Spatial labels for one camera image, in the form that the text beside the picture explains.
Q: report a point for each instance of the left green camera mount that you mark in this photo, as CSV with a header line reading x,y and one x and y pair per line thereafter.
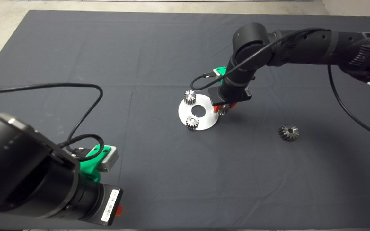
x,y
90,166

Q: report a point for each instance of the dark grey table cloth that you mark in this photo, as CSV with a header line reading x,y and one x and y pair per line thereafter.
x,y
172,176

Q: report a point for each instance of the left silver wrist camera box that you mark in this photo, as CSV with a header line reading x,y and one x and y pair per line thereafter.
x,y
109,160

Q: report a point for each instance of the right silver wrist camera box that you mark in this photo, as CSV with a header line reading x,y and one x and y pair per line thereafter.
x,y
216,72

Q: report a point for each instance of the large steel gear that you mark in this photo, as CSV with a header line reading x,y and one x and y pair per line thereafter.
x,y
288,132

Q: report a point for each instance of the right green camera mount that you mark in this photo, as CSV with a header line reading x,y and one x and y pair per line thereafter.
x,y
221,70

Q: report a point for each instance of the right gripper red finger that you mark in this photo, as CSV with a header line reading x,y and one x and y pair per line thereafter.
x,y
216,109
233,105

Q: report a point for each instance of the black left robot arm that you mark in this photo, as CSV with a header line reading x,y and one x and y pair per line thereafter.
x,y
11,166

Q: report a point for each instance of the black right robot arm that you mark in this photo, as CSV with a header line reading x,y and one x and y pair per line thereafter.
x,y
249,37

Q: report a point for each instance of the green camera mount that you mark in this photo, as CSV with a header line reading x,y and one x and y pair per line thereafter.
x,y
90,166
221,70

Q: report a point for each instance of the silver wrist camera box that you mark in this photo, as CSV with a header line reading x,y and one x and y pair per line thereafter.
x,y
109,160
216,72

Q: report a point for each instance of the round metal plate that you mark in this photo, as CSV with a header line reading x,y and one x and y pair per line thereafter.
x,y
204,123

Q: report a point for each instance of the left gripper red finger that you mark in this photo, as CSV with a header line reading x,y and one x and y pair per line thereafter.
x,y
119,210

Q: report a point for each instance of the small dark steel gear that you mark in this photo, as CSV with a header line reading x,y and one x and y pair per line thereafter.
x,y
223,110

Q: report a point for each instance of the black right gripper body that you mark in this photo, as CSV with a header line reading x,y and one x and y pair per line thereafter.
x,y
231,94

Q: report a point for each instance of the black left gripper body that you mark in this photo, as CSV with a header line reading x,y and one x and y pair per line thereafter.
x,y
101,205

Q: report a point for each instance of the small shiny steel gear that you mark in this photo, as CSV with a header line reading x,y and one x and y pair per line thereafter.
x,y
192,122
190,97

